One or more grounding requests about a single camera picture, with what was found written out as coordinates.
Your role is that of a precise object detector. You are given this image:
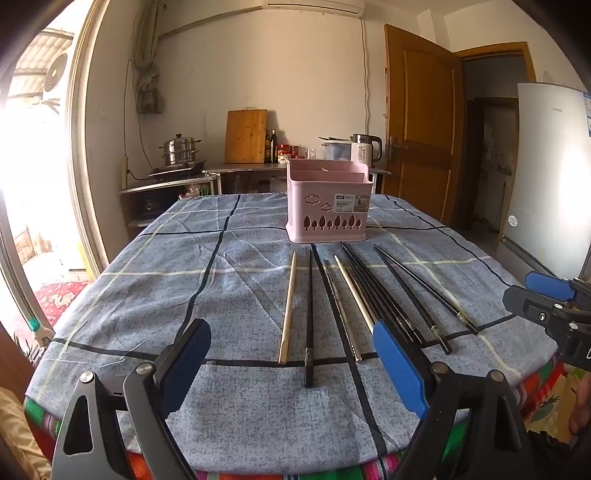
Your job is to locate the person's right hand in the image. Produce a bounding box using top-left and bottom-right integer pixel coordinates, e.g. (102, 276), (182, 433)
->
(570, 378), (591, 435)

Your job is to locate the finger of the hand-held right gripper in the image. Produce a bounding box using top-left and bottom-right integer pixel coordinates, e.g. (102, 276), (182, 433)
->
(525, 271), (591, 304)
(502, 285), (573, 329)

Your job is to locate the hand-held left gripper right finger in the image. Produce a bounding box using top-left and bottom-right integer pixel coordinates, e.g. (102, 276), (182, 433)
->
(373, 320), (536, 480)

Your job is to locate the wooden cutting board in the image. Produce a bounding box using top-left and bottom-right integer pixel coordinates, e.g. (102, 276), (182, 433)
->
(225, 109), (269, 164)

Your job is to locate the yellow cloth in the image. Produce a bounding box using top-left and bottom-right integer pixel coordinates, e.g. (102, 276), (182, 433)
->
(0, 387), (52, 480)

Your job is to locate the light wooden chopstick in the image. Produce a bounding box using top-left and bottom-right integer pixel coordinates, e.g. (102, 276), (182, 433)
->
(278, 251), (297, 365)

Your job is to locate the steel steamer pot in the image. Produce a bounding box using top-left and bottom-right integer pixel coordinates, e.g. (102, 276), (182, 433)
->
(159, 134), (202, 167)

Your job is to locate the brown wooden door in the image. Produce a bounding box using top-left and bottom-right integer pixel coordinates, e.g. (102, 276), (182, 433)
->
(385, 24), (464, 227)

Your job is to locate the white refrigerator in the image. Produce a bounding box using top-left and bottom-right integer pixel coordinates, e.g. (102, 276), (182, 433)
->
(498, 83), (591, 280)

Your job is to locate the sliding glass door frame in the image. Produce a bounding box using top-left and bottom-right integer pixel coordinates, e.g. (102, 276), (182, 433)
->
(0, 0), (116, 342)

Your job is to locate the outdoor fan unit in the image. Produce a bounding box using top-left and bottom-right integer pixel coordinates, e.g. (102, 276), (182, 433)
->
(44, 53), (70, 94)

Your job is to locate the dark patterned chopstick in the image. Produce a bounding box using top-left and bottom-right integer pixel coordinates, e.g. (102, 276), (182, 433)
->
(323, 259), (362, 363)

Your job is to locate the low steel stand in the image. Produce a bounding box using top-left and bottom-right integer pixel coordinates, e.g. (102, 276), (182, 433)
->
(119, 175), (218, 228)

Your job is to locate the pink plastic basket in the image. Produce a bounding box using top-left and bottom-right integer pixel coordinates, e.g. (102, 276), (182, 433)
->
(285, 159), (374, 244)

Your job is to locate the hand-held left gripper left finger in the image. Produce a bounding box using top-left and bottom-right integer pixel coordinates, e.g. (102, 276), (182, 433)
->
(50, 318), (212, 480)

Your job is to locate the white electric kettle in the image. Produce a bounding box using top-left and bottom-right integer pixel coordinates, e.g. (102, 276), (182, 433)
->
(352, 134), (383, 169)

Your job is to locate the blue plaid tablecloth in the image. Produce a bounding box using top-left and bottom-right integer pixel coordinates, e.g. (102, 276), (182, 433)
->
(25, 193), (559, 476)

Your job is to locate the clear plastic container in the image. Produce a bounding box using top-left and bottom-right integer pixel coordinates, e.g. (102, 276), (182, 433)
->
(322, 141), (354, 161)

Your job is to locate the red floor mat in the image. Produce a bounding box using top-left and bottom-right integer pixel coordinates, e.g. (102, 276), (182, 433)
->
(32, 279), (88, 329)

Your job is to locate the black chopstick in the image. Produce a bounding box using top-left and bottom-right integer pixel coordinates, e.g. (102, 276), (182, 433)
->
(344, 244), (419, 344)
(341, 242), (411, 344)
(374, 246), (452, 355)
(304, 247), (319, 388)
(347, 244), (426, 345)
(385, 258), (479, 335)

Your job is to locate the black induction cooker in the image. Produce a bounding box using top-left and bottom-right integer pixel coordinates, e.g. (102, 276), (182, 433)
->
(148, 160), (208, 179)

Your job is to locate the cream chopstick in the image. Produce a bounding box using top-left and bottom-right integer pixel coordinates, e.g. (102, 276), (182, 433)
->
(334, 255), (377, 337)

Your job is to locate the steel kitchen table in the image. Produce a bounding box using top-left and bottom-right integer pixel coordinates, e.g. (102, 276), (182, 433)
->
(208, 161), (391, 195)

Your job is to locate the metal door handle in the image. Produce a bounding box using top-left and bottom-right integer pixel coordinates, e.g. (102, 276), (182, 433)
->
(388, 136), (410, 162)

